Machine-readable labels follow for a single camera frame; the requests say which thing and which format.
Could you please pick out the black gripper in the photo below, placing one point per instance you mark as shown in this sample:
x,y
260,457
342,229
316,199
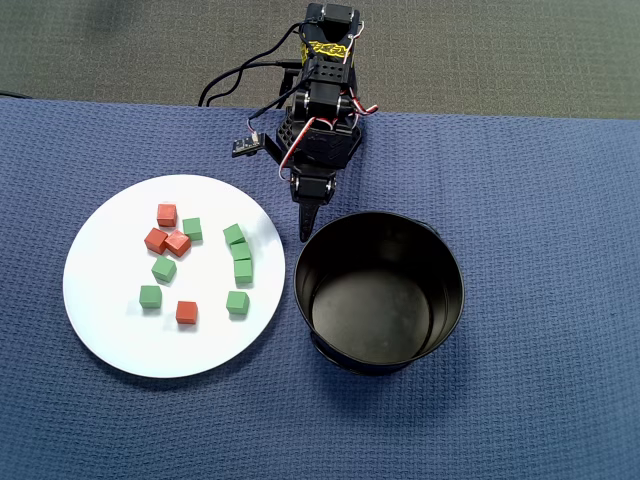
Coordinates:
x,y
313,187

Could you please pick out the green wooden cube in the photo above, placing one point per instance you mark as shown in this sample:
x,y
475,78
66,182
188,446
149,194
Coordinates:
x,y
240,250
150,296
192,228
237,303
164,268
233,234
243,270

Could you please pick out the white round plate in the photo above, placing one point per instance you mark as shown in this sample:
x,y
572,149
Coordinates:
x,y
115,325

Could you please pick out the black metal pot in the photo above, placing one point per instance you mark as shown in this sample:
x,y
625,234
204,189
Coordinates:
x,y
325,320

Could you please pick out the red wooden cube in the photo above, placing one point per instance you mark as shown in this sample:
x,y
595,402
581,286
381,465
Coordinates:
x,y
186,312
167,214
178,243
156,240

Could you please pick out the blue woven cloth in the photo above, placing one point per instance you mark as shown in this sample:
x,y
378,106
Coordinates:
x,y
500,425

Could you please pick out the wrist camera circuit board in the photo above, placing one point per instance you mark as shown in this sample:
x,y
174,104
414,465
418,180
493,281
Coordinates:
x,y
246,145

